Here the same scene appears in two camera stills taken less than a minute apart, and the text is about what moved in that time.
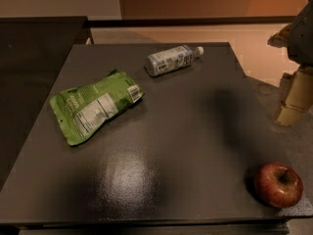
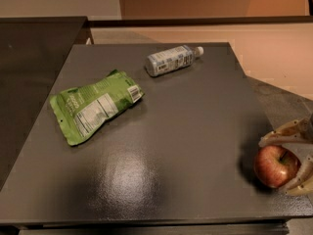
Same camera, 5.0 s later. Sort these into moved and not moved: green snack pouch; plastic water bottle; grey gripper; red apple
Moved: grey gripper; red apple
Not moved: plastic water bottle; green snack pouch
